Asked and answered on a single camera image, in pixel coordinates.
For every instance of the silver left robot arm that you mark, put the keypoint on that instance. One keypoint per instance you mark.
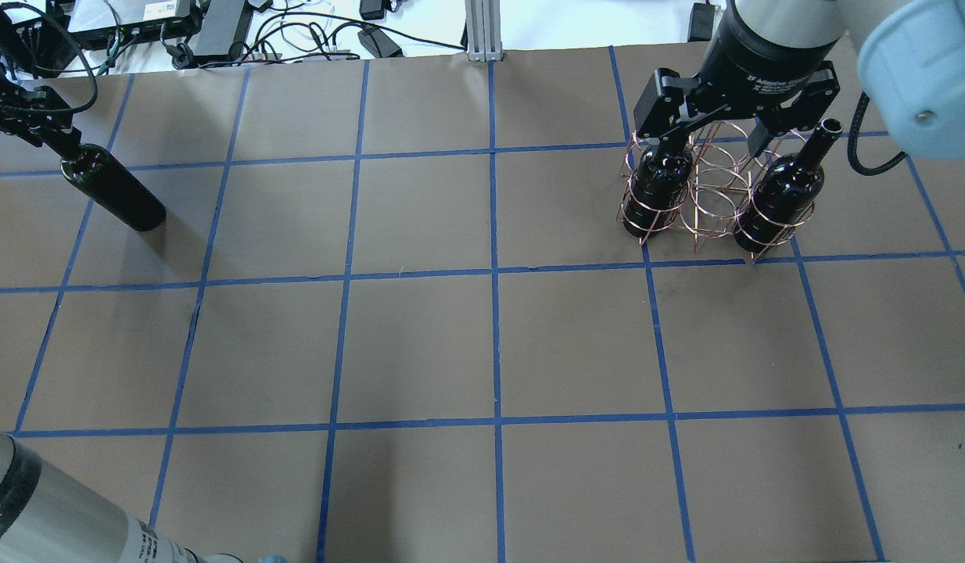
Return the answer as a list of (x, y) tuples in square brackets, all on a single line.
[(47, 515)]

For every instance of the dark wine bottle in basket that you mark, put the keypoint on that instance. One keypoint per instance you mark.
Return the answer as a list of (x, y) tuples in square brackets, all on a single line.
[(656, 191)]

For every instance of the copper wire wine basket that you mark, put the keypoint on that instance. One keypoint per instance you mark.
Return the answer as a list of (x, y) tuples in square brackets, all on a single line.
[(723, 176)]

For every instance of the dark wine bottle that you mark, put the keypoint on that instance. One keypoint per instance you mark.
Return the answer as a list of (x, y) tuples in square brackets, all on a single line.
[(656, 191), (98, 174)]

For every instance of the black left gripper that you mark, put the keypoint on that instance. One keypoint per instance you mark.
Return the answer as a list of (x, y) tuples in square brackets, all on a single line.
[(30, 114)]

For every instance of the black power brick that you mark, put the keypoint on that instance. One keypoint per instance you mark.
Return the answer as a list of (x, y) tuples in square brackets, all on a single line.
[(222, 34)]

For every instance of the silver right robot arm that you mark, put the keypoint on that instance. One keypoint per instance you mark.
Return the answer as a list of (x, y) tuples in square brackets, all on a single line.
[(911, 64)]

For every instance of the aluminium frame post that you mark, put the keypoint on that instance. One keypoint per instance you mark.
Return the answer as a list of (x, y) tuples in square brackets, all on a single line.
[(483, 31)]

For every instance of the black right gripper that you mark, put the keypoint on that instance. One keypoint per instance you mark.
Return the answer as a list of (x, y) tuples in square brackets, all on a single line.
[(764, 48)]

